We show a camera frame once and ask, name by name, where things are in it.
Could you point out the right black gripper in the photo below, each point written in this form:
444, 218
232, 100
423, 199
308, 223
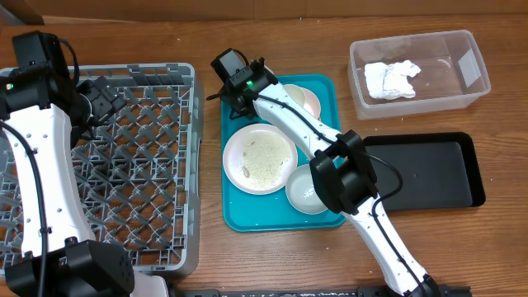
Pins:
222, 95

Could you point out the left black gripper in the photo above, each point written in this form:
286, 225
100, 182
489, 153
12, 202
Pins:
105, 98

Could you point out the pale green cup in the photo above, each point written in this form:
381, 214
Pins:
296, 93

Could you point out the large pink dinner plate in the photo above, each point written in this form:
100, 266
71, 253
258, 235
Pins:
258, 159

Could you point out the white paper napkin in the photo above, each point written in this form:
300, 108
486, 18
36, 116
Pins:
390, 81

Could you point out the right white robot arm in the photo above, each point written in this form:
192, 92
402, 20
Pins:
342, 172

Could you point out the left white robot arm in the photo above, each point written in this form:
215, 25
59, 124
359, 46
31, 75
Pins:
45, 110

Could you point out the grey plastic dishwasher rack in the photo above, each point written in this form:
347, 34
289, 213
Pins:
138, 176

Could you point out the clear plastic waste bin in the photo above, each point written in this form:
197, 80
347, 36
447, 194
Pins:
453, 73

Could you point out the pale green bowl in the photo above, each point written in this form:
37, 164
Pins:
300, 192

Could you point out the black rectangular tray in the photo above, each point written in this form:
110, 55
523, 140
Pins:
439, 170

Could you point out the black rail at table edge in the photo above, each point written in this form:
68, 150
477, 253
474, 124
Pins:
368, 291

